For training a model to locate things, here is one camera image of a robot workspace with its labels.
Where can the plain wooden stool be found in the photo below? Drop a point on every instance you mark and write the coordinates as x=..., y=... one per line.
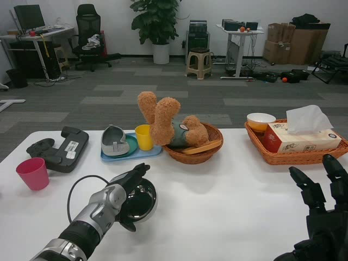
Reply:
x=61, y=53

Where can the white tissue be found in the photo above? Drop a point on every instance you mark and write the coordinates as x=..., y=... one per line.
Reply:
x=307, y=119

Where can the orange and white bowl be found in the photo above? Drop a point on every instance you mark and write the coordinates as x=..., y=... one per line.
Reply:
x=260, y=121

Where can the black office chair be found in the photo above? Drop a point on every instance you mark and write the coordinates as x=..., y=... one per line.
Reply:
x=88, y=19

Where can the round wicker basket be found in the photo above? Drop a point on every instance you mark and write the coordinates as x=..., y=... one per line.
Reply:
x=190, y=158

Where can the white desk foot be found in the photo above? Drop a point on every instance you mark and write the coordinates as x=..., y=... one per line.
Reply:
x=9, y=103

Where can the large black equipment box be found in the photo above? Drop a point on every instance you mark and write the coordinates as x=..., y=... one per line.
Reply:
x=231, y=25

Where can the white standing desk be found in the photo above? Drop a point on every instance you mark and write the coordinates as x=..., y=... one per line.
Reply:
x=240, y=34

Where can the rectangular wicker basket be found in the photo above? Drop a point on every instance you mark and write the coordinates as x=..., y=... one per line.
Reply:
x=293, y=159

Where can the flat black bag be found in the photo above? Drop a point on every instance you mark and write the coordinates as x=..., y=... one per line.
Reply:
x=266, y=77

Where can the black game controller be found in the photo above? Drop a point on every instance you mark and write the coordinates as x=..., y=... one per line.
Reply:
x=70, y=152

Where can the black computer monitor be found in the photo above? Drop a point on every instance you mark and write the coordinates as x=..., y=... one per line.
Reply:
x=28, y=16

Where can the orange wooden plate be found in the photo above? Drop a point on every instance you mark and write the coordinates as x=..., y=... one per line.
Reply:
x=201, y=148

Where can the black bag green trim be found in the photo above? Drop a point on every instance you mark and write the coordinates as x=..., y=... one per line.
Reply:
x=296, y=75

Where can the brown teddy bear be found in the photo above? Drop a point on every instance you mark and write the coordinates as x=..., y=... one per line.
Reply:
x=164, y=119

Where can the green black stacked crates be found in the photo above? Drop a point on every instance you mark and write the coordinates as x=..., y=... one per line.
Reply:
x=198, y=25

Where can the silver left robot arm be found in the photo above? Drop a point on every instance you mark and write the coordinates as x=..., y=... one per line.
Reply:
x=95, y=214

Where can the grey white cloth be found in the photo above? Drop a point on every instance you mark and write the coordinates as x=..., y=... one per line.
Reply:
x=92, y=42

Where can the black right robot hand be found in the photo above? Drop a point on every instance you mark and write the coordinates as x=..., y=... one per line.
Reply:
x=329, y=236

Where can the black folding chair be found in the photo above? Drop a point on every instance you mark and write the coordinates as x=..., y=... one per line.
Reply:
x=333, y=65

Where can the black trash bin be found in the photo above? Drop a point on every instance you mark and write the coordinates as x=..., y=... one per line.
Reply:
x=17, y=79

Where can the green round plate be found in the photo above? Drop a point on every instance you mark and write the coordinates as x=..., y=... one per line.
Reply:
x=132, y=146

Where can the yellow plastic cup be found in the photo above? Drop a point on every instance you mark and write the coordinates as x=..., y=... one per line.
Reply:
x=144, y=137

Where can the pink plastic cup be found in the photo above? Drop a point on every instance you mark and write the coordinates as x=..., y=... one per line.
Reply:
x=34, y=174

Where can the white plant pot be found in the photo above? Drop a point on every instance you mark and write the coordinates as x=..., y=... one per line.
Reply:
x=161, y=53

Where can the white office desk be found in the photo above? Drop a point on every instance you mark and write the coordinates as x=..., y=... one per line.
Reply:
x=51, y=32

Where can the large cardboard box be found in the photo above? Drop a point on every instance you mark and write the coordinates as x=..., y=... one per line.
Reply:
x=307, y=46

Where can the red and cream tissue box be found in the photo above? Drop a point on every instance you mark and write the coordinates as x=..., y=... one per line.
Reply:
x=299, y=142

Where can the grey shoe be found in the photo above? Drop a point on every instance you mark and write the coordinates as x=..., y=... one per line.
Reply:
x=112, y=140

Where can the small stacked cardboard boxes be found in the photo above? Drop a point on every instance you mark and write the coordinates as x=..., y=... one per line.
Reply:
x=278, y=32

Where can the low cardboard box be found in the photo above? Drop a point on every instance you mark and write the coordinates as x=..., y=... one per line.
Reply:
x=276, y=53

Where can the light blue tray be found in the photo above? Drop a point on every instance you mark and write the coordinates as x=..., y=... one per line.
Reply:
x=152, y=155

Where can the white power strip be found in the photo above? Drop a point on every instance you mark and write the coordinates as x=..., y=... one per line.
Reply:
x=57, y=78

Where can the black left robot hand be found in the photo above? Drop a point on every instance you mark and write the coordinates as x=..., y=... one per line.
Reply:
x=130, y=176

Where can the shiny metal bowl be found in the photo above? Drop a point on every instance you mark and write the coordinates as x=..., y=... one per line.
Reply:
x=141, y=204

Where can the beige plastic stool dark seat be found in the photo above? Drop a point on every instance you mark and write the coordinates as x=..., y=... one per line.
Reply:
x=199, y=55

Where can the black green storage cabinet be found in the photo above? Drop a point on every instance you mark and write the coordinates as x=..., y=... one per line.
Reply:
x=198, y=39

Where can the small black equipment box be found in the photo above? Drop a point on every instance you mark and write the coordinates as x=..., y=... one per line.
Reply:
x=252, y=26

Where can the green leafy plant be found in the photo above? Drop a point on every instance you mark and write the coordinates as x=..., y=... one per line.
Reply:
x=156, y=19

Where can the pink panel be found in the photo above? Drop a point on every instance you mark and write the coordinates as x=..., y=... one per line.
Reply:
x=103, y=43

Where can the black gamepad controller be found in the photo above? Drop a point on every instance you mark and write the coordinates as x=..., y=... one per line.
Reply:
x=39, y=148

